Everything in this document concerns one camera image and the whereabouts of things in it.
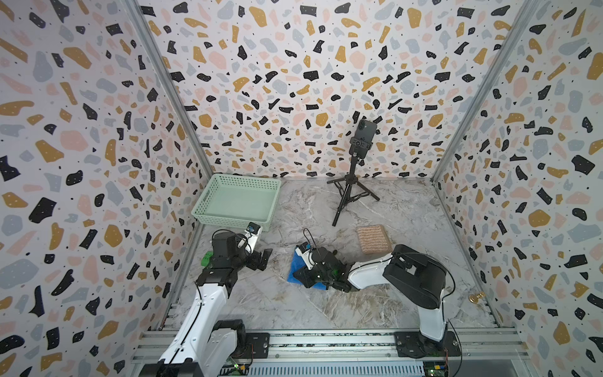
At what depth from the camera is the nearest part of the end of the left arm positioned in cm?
58

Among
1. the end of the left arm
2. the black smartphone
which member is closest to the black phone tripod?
the black smartphone

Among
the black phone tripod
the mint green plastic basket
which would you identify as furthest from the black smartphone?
the mint green plastic basket

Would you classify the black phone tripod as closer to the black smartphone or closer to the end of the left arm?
the black smartphone

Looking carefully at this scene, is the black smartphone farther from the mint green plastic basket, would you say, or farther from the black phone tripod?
the mint green plastic basket
